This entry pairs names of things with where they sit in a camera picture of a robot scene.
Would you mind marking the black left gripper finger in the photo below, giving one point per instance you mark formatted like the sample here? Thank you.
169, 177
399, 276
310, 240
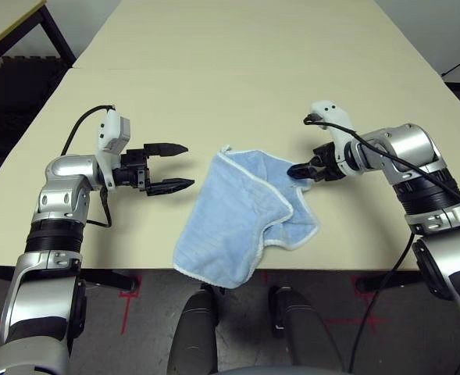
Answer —
163, 150
167, 186

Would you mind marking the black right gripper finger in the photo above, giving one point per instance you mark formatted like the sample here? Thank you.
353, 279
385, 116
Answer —
311, 162
304, 173

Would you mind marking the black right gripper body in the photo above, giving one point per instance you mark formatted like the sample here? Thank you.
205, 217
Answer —
329, 164

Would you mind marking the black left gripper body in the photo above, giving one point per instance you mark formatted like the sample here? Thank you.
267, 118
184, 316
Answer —
132, 170

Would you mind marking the light blue towel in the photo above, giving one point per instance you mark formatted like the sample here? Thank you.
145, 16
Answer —
229, 218

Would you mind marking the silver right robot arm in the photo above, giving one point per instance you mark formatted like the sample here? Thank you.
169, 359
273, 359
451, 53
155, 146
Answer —
413, 144

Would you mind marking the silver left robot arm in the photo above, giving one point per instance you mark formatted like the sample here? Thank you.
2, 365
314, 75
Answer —
46, 297

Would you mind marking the black foam floor mat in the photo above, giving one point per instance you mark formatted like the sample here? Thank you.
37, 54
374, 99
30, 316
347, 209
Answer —
15, 101

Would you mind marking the side table with black legs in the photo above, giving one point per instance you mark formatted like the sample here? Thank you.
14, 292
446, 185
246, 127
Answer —
3, 23

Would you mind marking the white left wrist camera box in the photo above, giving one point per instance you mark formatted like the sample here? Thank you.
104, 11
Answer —
110, 133

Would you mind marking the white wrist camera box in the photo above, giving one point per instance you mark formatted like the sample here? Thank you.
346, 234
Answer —
331, 113
110, 133

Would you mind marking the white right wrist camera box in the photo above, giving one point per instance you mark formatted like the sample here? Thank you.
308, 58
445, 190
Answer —
331, 113

